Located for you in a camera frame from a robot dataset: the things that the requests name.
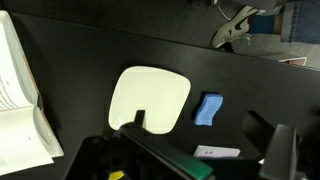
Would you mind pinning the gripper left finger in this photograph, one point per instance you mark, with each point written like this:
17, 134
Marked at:
166, 150

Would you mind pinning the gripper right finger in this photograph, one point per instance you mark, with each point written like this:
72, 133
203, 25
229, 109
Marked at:
280, 153

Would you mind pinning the white square plate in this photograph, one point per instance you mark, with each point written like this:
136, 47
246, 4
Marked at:
150, 96

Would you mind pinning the blue sponge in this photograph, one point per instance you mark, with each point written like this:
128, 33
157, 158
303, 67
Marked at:
208, 110

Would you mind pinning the purple UIST booklet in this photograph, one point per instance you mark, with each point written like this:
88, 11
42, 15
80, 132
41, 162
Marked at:
216, 152

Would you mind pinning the white black sneaker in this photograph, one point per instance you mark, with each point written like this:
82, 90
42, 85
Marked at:
233, 28

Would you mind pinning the person's leg in jeans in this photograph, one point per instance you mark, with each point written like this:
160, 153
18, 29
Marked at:
301, 20

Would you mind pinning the open white book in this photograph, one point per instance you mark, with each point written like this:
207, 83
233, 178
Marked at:
16, 133

